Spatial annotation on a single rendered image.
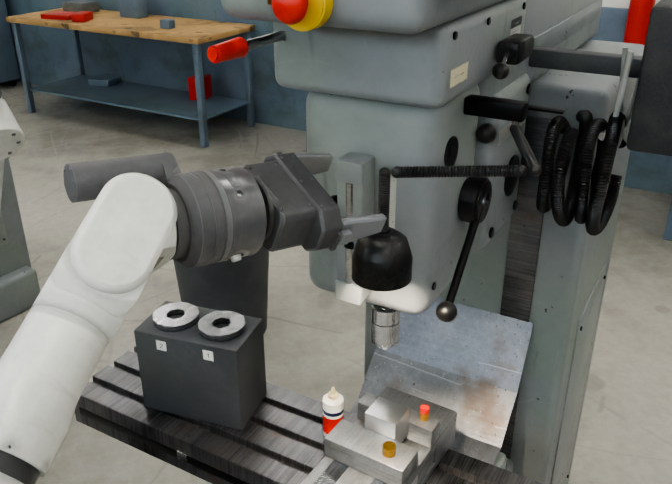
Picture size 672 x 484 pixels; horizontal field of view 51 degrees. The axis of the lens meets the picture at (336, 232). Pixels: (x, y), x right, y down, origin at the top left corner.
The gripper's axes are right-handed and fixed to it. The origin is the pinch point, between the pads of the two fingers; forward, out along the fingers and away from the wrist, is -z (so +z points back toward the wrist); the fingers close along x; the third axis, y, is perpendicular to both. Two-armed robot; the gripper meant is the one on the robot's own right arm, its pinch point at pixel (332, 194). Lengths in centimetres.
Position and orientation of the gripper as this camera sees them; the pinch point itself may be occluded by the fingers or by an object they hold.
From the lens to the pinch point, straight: 75.7
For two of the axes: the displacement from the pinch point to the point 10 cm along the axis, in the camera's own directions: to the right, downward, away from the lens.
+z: -7.9, 1.7, -5.8
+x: -5.3, -6.6, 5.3
